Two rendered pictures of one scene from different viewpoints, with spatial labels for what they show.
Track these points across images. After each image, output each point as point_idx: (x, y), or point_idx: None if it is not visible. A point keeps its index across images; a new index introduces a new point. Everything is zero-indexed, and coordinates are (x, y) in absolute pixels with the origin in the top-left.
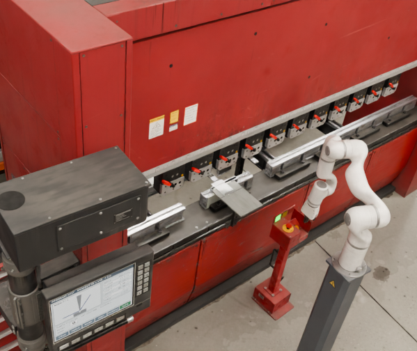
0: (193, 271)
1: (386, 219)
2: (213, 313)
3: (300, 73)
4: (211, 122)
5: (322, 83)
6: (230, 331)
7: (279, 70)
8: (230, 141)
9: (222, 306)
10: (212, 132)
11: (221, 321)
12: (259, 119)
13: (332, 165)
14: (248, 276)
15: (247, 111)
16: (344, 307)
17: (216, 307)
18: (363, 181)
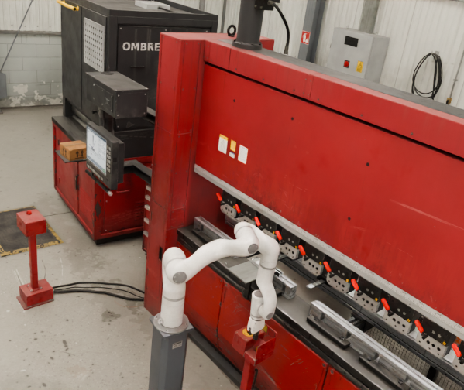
0: (218, 309)
1: (168, 268)
2: (216, 379)
3: (338, 203)
4: (256, 178)
5: (368, 245)
6: (197, 389)
7: (314, 178)
8: (269, 214)
9: (225, 386)
10: (256, 189)
11: (208, 384)
12: (294, 217)
13: (260, 269)
14: None
15: (284, 196)
16: (154, 367)
17: (224, 381)
18: (205, 246)
